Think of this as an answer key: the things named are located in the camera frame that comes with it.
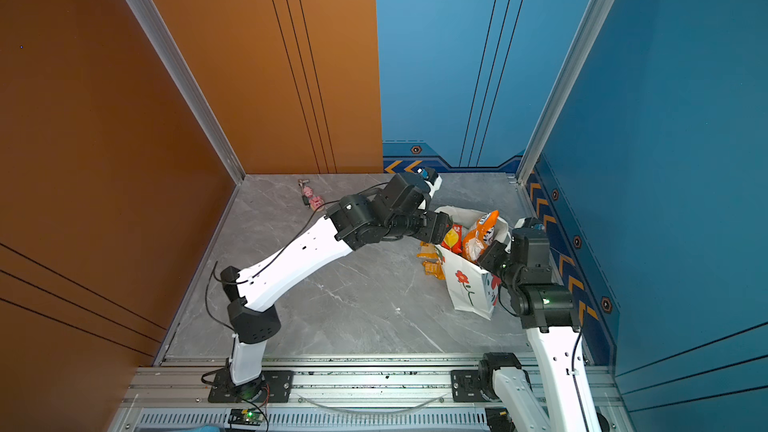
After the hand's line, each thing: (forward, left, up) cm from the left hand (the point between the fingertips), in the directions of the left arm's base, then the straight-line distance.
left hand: (444, 219), depth 67 cm
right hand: (-2, -10, -7) cm, 13 cm away
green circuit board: (-34, +44, -33) cm, 65 cm away
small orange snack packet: (+9, 0, -31) cm, 32 cm away
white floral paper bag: (-10, -8, -15) cm, 20 cm away
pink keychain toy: (+33, +44, -31) cm, 63 cm away
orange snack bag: (-2, -9, -5) cm, 10 cm away
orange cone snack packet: (+4, -2, -31) cm, 31 cm away
